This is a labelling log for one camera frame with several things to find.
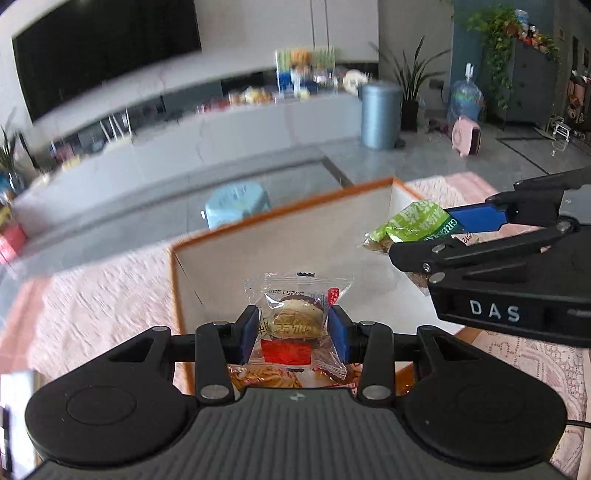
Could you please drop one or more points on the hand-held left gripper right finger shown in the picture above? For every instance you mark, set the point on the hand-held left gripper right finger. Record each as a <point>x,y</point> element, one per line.
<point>338,337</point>

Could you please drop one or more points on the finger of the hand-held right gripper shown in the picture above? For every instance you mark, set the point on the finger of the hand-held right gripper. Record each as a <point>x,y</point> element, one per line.
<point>415,256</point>
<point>475,217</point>

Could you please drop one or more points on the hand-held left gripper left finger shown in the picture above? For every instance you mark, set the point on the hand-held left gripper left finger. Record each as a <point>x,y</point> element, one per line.
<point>249,333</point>

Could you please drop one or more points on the light green snack packet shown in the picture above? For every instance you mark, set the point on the light green snack packet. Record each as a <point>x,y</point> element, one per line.
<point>411,221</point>

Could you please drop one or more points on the clear cookie packet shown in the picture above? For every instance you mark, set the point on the clear cookie packet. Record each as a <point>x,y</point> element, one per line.
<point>295,323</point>

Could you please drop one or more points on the orange rimmed cardboard box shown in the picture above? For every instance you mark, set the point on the orange rimmed cardboard box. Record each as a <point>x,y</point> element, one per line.
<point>286,240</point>

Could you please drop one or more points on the orange noodle snack packet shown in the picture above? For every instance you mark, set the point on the orange noodle snack packet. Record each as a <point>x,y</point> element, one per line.
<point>272,379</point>

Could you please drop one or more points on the pink space heater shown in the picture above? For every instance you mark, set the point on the pink space heater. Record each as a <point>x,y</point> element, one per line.
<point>466,136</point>

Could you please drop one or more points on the red dark tool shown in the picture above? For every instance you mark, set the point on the red dark tool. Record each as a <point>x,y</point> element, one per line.
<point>438,125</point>

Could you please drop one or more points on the blue water jug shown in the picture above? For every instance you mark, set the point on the blue water jug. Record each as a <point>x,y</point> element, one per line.
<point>466,99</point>

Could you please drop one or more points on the small white rack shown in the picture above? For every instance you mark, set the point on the small white rack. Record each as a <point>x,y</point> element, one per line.
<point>558,129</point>

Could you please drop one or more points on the potted long leaf plant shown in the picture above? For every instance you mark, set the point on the potted long leaf plant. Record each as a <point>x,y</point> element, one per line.
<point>409,115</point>

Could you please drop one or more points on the light blue plastic stool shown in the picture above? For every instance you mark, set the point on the light blue plastic stool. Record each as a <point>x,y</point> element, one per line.
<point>238,201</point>

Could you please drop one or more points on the grey metal trash can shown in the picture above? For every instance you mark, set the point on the grey metal trash can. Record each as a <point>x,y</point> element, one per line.
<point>381,115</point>

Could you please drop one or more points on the trailing ivy plant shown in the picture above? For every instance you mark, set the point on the trailing ivy plant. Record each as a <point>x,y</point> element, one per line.
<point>496,37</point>

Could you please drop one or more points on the row of colourful toys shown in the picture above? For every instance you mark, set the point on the row of colourful toys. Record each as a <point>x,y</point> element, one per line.
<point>535,37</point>

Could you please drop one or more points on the white tv console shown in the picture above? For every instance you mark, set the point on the white tv console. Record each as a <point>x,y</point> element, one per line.
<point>184,143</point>

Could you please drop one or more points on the blue white carton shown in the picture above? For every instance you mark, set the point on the blue white carton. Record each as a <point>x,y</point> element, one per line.
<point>286,83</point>

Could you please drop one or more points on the pile of snack bags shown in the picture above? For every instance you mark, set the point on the pile of snack bags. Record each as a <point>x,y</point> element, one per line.
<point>251,96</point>

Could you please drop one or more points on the white flat object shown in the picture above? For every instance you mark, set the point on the white flat object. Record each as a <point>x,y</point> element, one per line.
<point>18,415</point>

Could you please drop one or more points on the black television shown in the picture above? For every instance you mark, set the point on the black television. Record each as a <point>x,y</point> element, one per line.
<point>106,46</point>

